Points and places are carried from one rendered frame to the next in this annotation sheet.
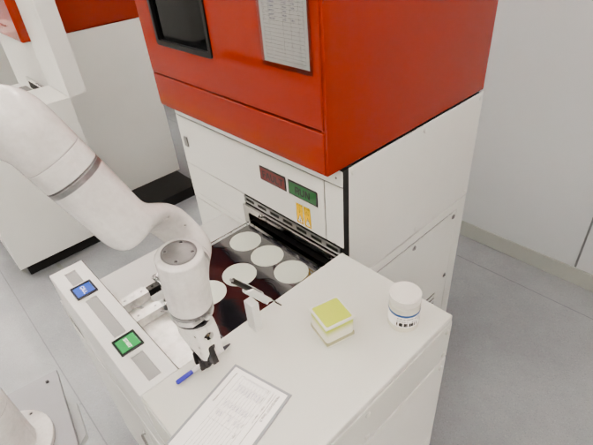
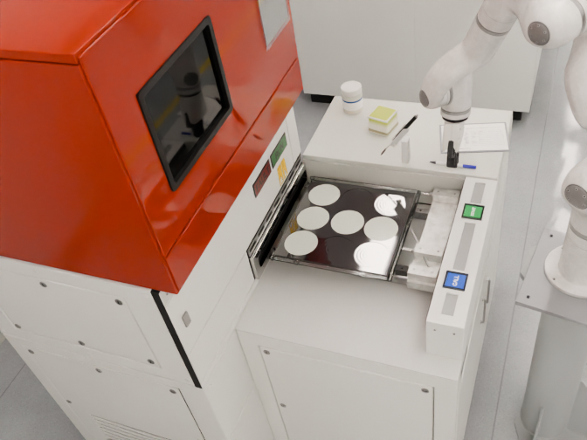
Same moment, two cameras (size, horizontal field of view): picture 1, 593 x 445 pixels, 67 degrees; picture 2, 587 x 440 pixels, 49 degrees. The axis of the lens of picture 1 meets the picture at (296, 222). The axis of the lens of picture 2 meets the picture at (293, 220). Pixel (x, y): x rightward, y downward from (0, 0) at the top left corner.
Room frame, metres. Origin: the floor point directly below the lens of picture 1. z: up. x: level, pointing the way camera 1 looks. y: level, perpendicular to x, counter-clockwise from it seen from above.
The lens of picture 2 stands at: (1.63, 1.41, 2.27)
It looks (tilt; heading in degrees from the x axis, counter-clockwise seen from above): 44 degrees down; 249
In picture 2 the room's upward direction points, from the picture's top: 12 degrees counter-clockwise
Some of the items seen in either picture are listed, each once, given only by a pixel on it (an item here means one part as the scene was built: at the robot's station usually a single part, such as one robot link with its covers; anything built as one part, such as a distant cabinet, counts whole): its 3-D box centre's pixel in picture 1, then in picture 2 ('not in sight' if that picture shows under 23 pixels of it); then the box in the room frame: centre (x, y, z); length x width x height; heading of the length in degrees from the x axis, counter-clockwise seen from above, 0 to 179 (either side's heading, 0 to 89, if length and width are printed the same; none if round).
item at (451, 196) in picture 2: not in sight; (446, 195); (0.68, 0.26, 0.89); 0.08 x 0.03 x 0.03; 130
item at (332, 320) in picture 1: (332, 322); (383, 120); (0.69, -0.06, 1.00); 0.07 x 0.07 x 0.07; 25
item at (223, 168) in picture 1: (251, 185); (246, 228); (1.29, 0.13, 1.02); 0.82 x 0.03 x 0.40; 40
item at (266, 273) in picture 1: (239, 274); (346, 223); (0.99, 0.18, 0.90); 0.34 x 0.34 x 0.01; 40
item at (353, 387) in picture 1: (308, 373); (408, 149); (0.64, 0.00, 0.89); 0.62 x 0.35 x 0.14; 130
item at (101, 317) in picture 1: (114, 335); (464, 261); (0.81, 0.50, 0.89); 0.55 x 0.09 x 0.14; 40
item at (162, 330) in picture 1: (165, 336); (435, 240); (0.81, 0.37, 0.87); 0.36 x 0.08 x 0.03; 40
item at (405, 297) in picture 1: (404, 306); (352, 98); (0.70, -0.22, 1.01); 0.07 x 0.07 x 0.10
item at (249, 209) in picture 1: (288, 239); (280, 217); (1.14, 0.03, 0.89); 0.44 x 0.02 x 0.10; 40
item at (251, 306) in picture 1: (257, 303); (400, 142); (0.74, 0.11, 1.03); 0.06 x 0.04 x 0.13; 130
